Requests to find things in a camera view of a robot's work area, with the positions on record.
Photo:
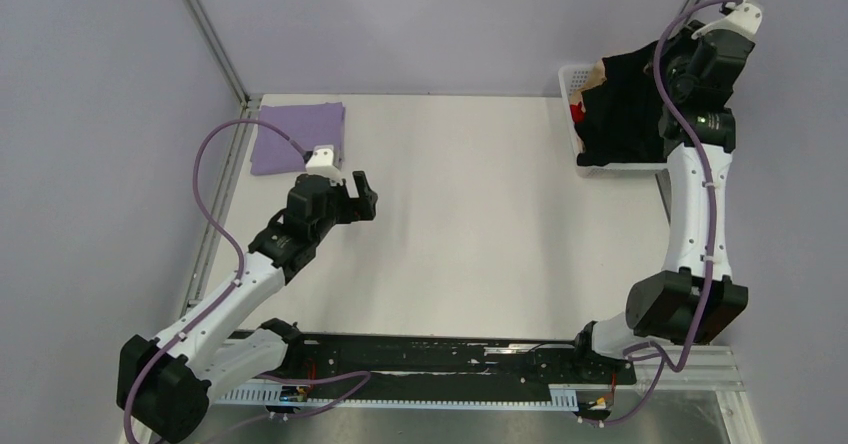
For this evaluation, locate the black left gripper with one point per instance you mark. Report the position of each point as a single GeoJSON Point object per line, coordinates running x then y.
{"type": "Point", "coordinates": [361, 208]}

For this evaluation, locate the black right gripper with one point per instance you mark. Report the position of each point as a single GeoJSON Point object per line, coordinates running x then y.
{"type": "Point", "coordinates": [681, 40]}

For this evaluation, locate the black t shirt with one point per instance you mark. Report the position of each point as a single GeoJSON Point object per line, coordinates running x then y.
{"type": "Point", "coordinates": [621, 124]}

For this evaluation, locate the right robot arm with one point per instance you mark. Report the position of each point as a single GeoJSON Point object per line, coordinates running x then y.
{"type": "Point", "coordinates": [668, 102]}

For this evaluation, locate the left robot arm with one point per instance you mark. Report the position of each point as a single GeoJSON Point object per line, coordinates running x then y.
{"type": "Point", "coordinates": [168, 382]}

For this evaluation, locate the folded purple t shirt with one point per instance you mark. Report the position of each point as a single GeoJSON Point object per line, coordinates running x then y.
{"type": "Point", "coordinates": [310, 126]}

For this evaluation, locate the beige t shirt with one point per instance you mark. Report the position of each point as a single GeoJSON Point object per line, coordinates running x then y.
{"type": "Point", "coordinates": [595, 77]}

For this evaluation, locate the white plastic basket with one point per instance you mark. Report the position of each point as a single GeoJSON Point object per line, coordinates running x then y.
{"type": "Point", "coordinates": [572, 78]}

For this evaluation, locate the red t shirt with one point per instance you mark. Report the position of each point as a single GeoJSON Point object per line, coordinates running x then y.
{"type": "Point", "coordinates": [578, 112]}

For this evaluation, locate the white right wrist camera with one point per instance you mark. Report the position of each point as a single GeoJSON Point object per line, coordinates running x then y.
{"type": "Point", "coordinates": [742, 18]}

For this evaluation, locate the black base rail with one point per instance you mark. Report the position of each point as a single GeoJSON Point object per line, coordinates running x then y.
{"type": "Point", "coordinates": [338, 358]}

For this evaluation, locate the left aluminium frame post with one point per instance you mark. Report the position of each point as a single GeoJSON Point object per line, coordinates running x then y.
{"type": "Point", "coordinates": [216, 47]}

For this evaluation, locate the white slotted cable duct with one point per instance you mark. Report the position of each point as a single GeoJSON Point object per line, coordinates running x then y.
{"type": "Point", "coordinates": [440, 393]}

